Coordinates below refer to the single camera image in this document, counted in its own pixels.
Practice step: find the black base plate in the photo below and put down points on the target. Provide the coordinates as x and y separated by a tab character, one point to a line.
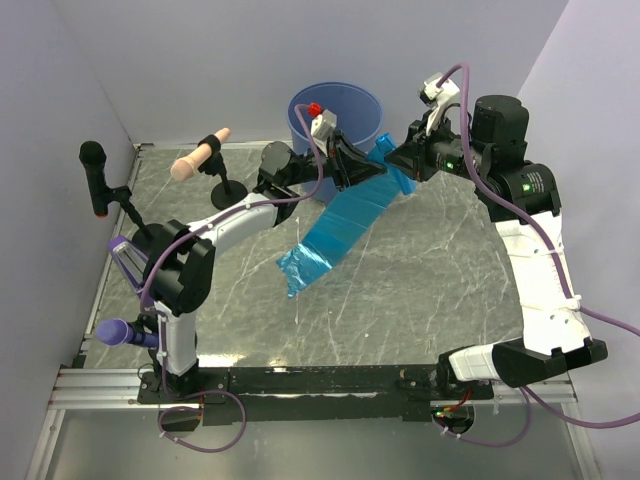
305	393

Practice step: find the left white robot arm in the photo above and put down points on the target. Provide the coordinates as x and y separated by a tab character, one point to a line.
179	272

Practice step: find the beige microphone on stand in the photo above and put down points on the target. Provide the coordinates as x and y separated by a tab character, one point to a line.
207	159

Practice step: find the aluminium rail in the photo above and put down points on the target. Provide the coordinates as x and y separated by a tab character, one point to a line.
117	389

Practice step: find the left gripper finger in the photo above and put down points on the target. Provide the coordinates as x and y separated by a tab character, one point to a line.
344	151
357	170

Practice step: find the black microphone on stand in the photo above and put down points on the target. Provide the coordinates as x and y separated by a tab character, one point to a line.
93	160

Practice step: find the blue trash bag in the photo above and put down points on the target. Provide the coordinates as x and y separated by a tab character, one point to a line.
344	221

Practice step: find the purple microphone on stand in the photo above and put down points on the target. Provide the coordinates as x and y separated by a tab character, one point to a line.
143	332

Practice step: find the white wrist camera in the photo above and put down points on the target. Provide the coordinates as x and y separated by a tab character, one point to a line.
438	94
323	121

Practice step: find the purple clear box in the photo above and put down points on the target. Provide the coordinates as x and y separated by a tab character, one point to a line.
130	260

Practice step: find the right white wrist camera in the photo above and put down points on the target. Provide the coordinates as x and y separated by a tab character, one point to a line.
438	94

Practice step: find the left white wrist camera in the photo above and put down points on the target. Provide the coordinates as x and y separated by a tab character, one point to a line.
323	121

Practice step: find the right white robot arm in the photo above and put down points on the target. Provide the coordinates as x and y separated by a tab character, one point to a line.
524	205

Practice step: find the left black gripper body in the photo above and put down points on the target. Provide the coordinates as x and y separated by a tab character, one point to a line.
332	163

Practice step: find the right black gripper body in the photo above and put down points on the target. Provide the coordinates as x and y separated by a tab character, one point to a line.
440	152

